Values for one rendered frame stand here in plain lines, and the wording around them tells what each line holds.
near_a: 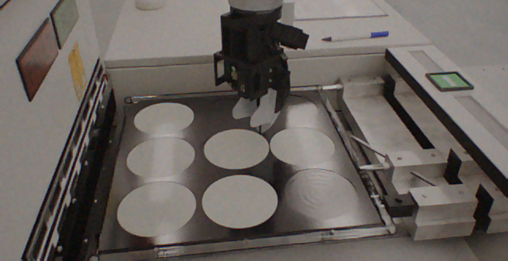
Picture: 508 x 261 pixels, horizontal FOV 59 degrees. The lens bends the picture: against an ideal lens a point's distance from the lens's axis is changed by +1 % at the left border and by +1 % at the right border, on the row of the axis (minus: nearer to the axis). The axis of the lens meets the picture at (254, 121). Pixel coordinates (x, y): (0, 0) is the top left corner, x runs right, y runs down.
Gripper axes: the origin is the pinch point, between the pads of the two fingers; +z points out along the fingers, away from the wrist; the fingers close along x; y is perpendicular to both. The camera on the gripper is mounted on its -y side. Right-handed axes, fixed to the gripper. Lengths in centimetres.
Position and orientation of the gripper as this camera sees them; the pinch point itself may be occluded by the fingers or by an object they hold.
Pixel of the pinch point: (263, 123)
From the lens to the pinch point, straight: 72.0
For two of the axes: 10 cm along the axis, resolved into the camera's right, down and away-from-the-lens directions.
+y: -6.6, 4.2, -6.3
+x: 7.6, 3.6, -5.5
